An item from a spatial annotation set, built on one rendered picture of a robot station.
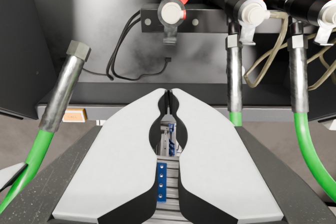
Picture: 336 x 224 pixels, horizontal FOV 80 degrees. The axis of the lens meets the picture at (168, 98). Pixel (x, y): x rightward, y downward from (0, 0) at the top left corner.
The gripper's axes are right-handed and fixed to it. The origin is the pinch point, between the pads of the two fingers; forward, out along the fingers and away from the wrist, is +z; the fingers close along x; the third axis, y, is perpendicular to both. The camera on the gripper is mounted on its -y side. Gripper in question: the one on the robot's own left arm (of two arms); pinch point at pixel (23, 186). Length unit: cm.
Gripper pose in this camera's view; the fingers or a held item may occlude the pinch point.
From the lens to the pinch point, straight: 23.1
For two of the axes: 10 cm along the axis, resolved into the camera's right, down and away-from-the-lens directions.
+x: 7.9, 6.1, 0.9
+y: -2.9, 2.4, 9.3
